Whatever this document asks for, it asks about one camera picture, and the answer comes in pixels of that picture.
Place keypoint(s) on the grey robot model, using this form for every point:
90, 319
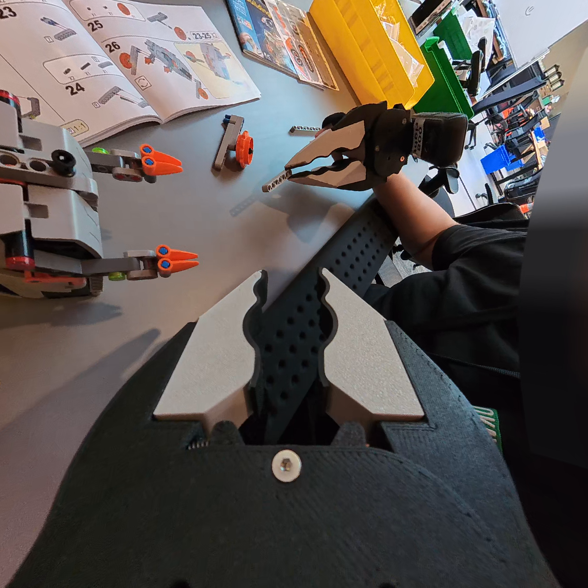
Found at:
55, 206

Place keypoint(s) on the orange gear wheel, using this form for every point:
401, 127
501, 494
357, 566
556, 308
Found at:
243, 147

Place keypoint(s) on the yellow plastic bin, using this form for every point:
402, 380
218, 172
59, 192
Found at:
358, 46

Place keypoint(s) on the brown sticker sheet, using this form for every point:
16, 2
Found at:
321, 59

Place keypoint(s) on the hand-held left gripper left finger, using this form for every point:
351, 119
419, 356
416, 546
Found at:
206, 367

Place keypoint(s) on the blue instruction booklet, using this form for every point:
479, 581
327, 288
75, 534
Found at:
257, 32

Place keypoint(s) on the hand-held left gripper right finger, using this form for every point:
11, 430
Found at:
372, 367

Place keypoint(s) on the white orange sticker sheet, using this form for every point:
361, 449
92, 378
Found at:
289, 46

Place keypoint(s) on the green plastic bin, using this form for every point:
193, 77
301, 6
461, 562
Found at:
441, 92
452, 32

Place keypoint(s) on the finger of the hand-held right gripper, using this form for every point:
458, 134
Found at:
340, 174
330, 142

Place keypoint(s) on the open instruction booklet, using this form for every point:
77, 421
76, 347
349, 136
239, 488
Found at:
138, 69

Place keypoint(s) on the blue plastic bin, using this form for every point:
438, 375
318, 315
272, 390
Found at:
498, 160

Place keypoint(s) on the person's right forearm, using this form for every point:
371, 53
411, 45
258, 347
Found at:
413, 220

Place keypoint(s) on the grey beam assembly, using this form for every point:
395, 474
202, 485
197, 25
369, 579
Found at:
225, 147

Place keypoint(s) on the black office chair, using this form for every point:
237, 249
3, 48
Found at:
443, 179

